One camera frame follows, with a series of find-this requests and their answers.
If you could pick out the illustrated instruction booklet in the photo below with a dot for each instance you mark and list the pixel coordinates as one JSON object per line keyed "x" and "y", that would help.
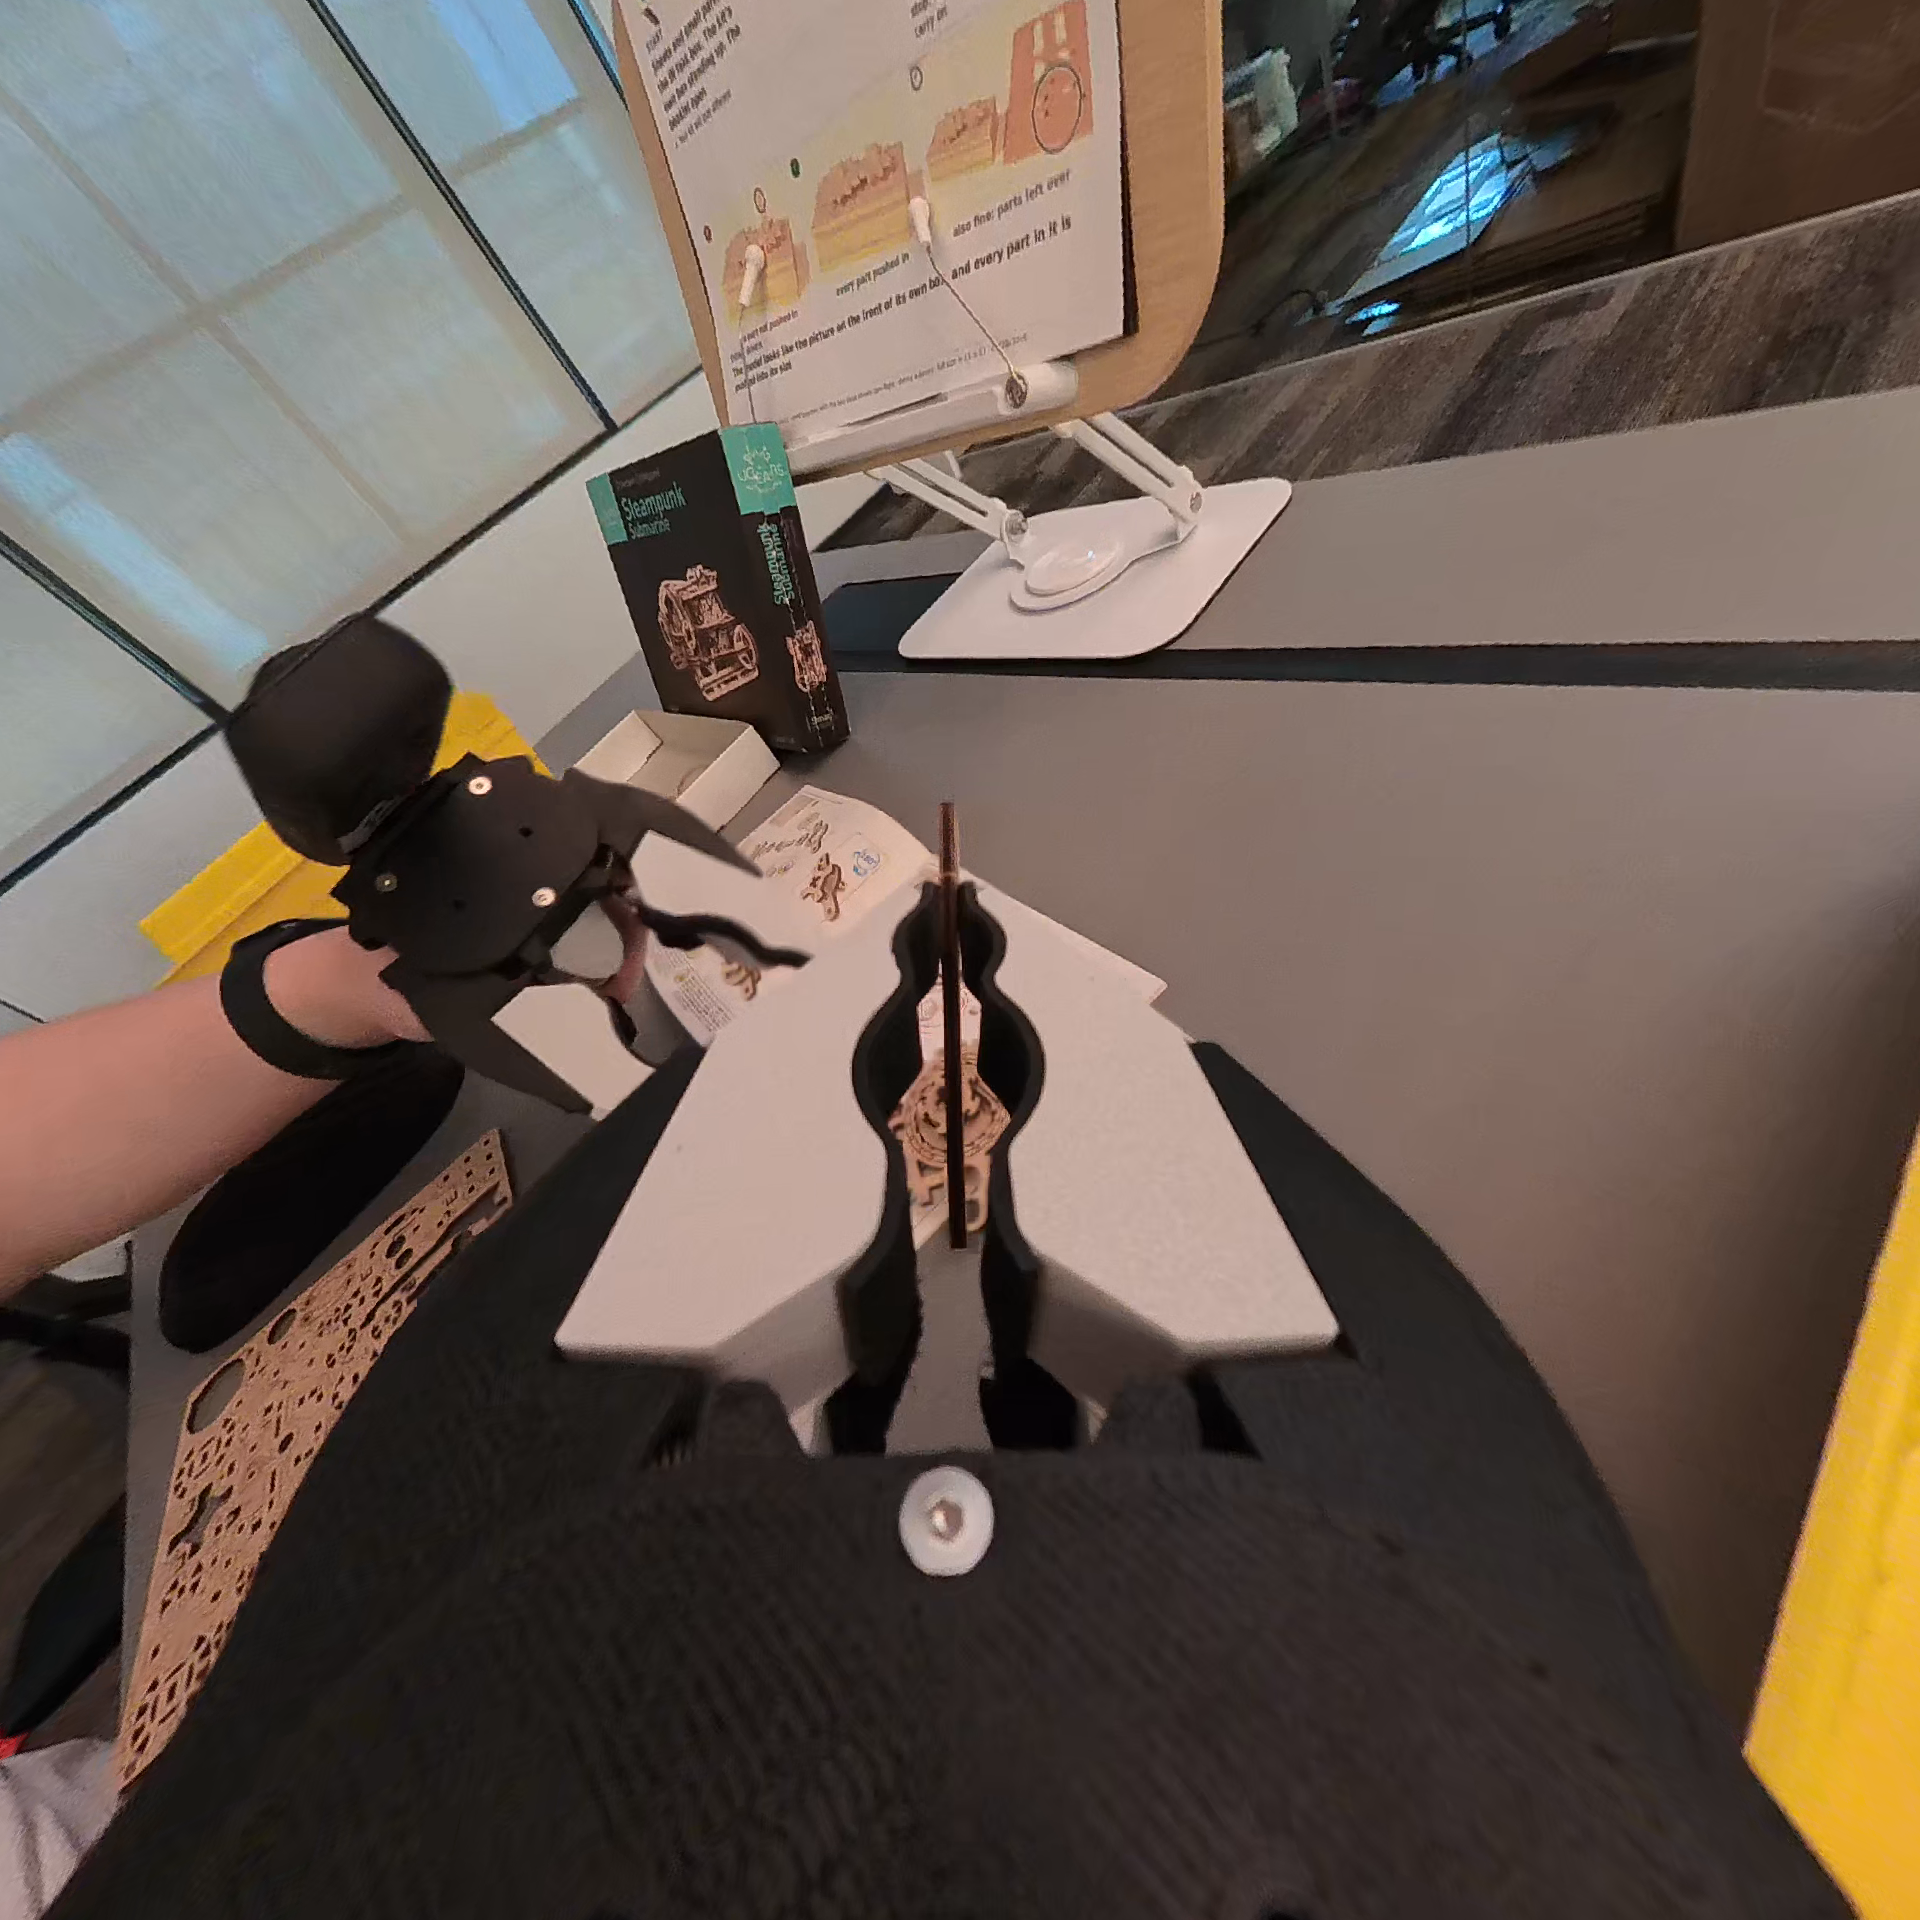
{"x": 840, "y": 854}

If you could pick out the printed instruction sheet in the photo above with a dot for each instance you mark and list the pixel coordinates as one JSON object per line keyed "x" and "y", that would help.
{"x": 1051, "y": 194}

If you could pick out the laser-cut wooden parts sheet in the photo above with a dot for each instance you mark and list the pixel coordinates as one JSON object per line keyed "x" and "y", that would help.
{"x": 254, "y": 1441}

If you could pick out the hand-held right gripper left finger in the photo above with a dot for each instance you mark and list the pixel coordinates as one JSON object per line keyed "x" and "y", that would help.
{"x": 720, "y": 1201}

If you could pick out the white stand with instruction sheet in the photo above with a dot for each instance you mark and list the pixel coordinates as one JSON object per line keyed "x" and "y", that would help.
{"x": 1111, "y": 585}

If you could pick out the frosted glass window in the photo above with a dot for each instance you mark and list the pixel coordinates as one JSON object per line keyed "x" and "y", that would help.
{"x": 225, "y": 300}

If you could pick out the white cardboard tray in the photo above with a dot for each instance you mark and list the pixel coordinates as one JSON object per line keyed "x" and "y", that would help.
{"x": 734, "y": 772}

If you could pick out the black oval cushion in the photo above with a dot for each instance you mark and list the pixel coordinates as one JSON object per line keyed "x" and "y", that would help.
{"x": 301, "y": 1201}

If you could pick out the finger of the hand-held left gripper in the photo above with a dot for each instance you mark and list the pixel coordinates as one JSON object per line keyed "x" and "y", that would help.
{"x": 728, "y": 943}

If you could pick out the brown cardboard box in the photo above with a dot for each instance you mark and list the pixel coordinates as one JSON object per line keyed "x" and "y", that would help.
{"x": 1800, "y": 121}

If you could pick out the person's left hand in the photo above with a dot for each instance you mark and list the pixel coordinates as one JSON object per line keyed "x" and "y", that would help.
{"x": 369, "y": 1002}

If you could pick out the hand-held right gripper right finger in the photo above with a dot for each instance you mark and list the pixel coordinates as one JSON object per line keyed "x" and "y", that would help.
{"x": 1170, "y": 1201}

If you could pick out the black model kit box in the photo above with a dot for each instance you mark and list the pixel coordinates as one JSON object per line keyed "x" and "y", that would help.
{"x": 705, "y": 630}

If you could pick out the person's left forearm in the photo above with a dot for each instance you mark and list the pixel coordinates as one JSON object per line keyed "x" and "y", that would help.
{"x": 121, "y": 1141}

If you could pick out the round wooden gear disc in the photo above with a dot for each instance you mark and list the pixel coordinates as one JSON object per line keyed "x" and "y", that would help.
{"x": 948, "y": 900}

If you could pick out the yellow plastic bin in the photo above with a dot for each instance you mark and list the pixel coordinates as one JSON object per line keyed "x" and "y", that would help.
{"x": 1845, "y": 1575}
{"x": 210, "y": 900}

